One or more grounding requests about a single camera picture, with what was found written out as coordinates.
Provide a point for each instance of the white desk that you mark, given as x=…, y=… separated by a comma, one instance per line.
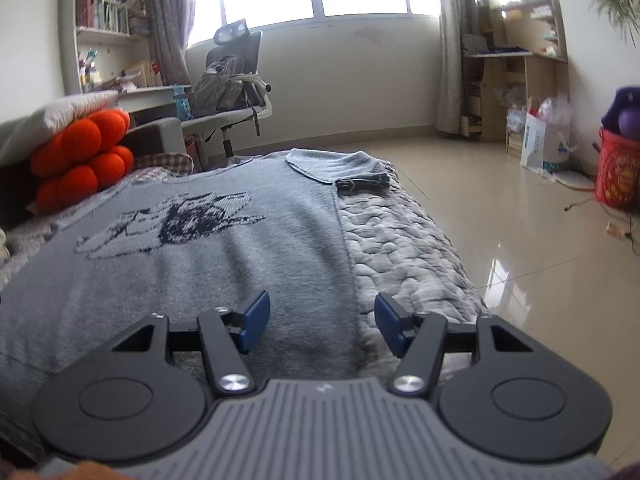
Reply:
x=134, y=101

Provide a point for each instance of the wooden desk shelf unit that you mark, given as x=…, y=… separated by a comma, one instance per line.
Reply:
x=518, y=56

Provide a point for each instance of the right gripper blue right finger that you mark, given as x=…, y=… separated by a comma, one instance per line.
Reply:
x=395, y=324

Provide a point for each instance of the white blue cardboard box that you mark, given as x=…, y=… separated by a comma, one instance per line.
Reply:
x=548, y=142

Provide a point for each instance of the grey knitted cat sweater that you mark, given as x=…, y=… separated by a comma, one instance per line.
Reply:
x=180, y=247

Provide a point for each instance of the grey white quilted bedspread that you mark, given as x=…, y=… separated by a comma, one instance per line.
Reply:
x=393, y=245

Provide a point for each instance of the grey backpack on chair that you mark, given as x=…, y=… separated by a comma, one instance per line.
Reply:
x=217, y=91

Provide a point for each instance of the grey checkered blanket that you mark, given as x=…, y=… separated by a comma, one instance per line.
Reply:
x=159, y=167

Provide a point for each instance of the white office chair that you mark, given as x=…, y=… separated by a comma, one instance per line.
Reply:
x=235, y=38

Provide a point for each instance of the white pillow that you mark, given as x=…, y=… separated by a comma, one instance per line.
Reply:
x=22, y=136

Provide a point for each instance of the left grey curtain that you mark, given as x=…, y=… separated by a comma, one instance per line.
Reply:
x=171, y=24

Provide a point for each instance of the white bookshelf with books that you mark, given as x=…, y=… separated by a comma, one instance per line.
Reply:
x=100, y=40

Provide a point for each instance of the right beige curtain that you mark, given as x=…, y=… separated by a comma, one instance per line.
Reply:
x=457, y=18

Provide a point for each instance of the red patterned basket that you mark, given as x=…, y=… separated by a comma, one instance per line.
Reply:
x=617, y=184

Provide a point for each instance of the orange pumpkin cushion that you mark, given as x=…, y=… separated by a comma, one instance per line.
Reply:
x=83, y=159

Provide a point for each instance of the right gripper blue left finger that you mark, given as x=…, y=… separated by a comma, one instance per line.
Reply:
x=249, y=322

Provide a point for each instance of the grey sofa headboard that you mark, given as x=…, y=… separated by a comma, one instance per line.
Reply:
x=18, y=184

